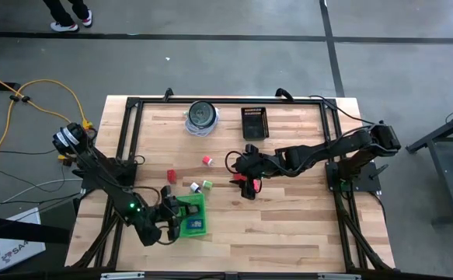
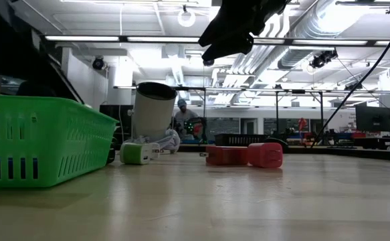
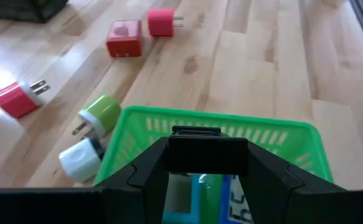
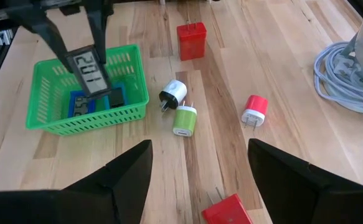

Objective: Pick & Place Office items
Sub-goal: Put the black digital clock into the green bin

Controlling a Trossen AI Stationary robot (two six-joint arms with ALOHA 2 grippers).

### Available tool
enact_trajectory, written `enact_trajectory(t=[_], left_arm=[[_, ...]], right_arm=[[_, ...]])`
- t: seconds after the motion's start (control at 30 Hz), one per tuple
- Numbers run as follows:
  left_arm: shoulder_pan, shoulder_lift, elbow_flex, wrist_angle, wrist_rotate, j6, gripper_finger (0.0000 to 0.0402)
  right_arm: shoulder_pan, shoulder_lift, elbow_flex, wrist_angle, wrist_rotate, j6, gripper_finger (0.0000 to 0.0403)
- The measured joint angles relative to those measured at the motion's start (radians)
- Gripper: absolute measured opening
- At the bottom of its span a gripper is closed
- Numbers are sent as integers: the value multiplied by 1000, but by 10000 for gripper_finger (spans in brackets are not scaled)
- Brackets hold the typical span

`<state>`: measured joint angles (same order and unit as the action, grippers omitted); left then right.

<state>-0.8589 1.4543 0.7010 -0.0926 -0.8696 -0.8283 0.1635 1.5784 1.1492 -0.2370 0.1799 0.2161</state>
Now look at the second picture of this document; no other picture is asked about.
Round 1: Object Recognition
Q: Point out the silver ventilation duct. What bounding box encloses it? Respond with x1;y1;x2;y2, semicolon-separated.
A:
276;0;359;71

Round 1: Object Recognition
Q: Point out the black hanging cable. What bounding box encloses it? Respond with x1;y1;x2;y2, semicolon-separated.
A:
310;9;390;148

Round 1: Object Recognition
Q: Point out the black table edge rail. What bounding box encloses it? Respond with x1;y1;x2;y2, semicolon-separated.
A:
177;143;390;162

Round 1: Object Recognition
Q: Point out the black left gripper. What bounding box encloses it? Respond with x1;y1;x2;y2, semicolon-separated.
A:
0;0;85;105

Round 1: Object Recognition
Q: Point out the person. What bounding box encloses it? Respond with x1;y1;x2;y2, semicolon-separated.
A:
173;98;199;138
16;80;58;98

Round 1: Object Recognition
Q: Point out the green white USB charger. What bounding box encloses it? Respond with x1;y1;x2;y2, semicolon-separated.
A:
120;142;152;165

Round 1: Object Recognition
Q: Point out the black metal table frame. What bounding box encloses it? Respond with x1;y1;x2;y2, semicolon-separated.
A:
173;86;326;137

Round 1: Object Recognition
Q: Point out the green plastic basket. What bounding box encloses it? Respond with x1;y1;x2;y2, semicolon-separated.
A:
0;94;118;188

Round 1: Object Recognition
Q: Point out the red multiport USB charger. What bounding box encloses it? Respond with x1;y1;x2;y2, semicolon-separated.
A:
199;145;249;166

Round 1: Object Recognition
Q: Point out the pink white wall charger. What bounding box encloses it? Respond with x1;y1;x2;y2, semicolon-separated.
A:
149;143;164;160

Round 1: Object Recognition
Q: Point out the white ring lamp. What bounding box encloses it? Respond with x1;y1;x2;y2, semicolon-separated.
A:
177;8;196;28

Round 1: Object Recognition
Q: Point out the black computer monitor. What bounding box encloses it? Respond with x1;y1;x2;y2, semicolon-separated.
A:
355;105;390;133

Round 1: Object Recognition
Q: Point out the white coiled cable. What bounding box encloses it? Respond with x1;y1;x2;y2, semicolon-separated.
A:
124;129;181;155

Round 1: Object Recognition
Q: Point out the black ceiling spotlight cluster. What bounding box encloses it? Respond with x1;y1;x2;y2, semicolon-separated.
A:
310;49;338;70

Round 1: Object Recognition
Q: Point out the black plastic basket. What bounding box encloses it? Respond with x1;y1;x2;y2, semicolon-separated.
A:
213;133;270;147

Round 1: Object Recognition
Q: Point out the white cylindrical cup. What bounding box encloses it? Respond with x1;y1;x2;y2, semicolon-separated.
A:
127;82;178;143

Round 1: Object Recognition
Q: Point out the pink cube charger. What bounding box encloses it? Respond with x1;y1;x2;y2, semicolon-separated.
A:
248;143;284;169

